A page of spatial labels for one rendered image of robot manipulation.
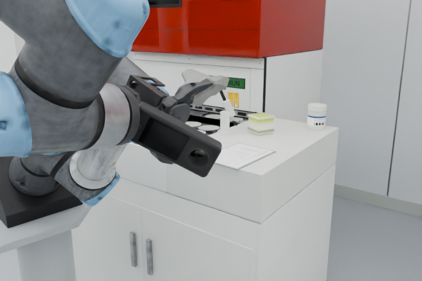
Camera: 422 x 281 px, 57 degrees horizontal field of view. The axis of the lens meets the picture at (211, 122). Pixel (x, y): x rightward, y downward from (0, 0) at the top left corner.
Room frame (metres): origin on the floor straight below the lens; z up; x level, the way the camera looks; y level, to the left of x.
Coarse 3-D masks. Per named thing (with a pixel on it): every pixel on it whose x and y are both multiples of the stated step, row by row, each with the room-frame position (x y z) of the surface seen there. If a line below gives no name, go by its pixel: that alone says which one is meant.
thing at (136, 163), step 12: (132, 144) 1.29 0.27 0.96; (120, 156) 1.33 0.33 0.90; (132, 156) 1.29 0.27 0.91; (144, 156) 1.26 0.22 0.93; (120, 168) 1.33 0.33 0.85; (132, 168) 1.29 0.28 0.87; (144, 168) 1.26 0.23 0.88; (156, 168) 1.22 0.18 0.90; (132, 180) 1.30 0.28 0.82; (144, 180) 1.26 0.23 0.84; (156, 180) 1.22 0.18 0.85
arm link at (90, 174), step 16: (128, 64) 0.70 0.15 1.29; (112, 80) 0.67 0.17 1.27; (80, 160) 0.88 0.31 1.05; (96, 160) 0.82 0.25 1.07; (112, 160) 0.83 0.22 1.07; (64, 176) 0.94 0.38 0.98; (80, 176) 0.90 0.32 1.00; (96, 176) 0.89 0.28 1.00; (112, 176) 0.94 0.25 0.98; (80, 192) 0.93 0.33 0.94; (96, 192) 0.93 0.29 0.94
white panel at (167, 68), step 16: (144, 64) 2.13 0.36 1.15; (160, 64) 2.06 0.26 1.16; (176, 64) 1.99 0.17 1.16; (192, 64) 1.93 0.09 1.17; (208, 64) 1.87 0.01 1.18; (224, 64) 1.82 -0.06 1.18; (240, 64) 1.77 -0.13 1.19; (256, 64) 1.72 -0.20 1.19; (160, 80) 2.06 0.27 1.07; (176, 80) 1.99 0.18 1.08; (256, 80) 1.72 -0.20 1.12; (240, 96) 1.77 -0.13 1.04; (256, 96) 1.72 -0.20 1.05; (256, 112) 1.72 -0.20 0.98
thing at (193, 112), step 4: (192, 112) 1.92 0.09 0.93; (196, 112) 1.90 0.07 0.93; (200, 112) 1.89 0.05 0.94; (204, 112) 1.87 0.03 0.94; (208, 112) 1.87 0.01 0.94; (200, 116) 1.89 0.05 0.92; (204, 116) 1.87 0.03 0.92; (208, 116) 1.86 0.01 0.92; (212, 116) 1.85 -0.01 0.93; (216, 116) 1.83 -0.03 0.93; (236, 120) 1.76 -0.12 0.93; (240, 120) 1.75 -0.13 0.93; (244, 120) 1.74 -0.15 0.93
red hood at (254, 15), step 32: (160, 0) 1.98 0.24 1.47; (192, 0) 1.87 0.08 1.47; (224, 0) 1.76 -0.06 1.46; (256, 0) 1.67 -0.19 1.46; (288, 0) 1.87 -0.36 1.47; (320, 0) 2.19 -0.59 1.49; (160, 32) 1.99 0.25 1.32; (192, 32) 1.87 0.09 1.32; (224, 32) 1.76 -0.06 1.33; (256, 32) 1.67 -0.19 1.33; (288, 32) 1.89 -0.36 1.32; (320, 32) 2.22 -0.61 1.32
